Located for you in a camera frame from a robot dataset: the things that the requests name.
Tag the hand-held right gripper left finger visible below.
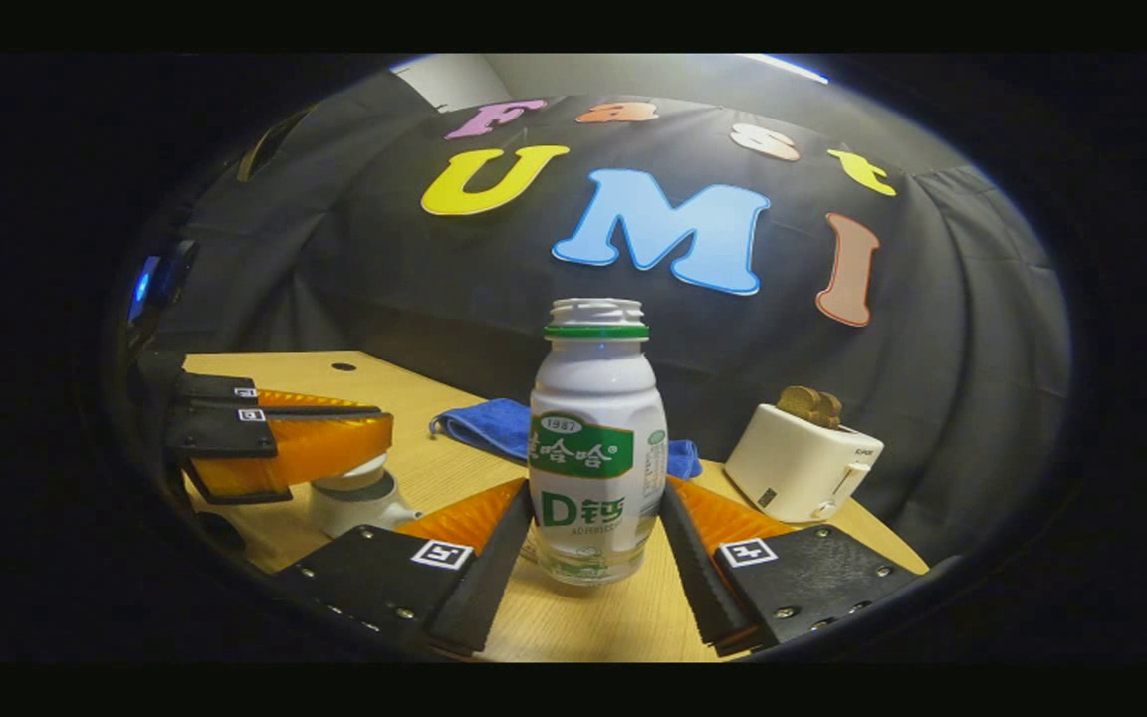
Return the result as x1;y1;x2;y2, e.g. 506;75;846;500
270;478;535;658

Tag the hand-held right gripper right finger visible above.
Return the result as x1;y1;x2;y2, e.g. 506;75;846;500
660;476;923;656

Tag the white ceramic teacup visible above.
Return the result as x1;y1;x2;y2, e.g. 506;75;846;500
308;486;423;539

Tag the white plastic water bottle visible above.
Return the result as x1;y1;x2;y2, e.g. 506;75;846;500
529;298;669;587

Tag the white toaster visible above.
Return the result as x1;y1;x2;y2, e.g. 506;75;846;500
723;402;885;524

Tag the blue towel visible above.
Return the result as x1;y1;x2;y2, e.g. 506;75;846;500
429;398;704;481

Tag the black backdrop cloth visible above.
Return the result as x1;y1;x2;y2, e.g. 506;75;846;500
150;70;1072;559

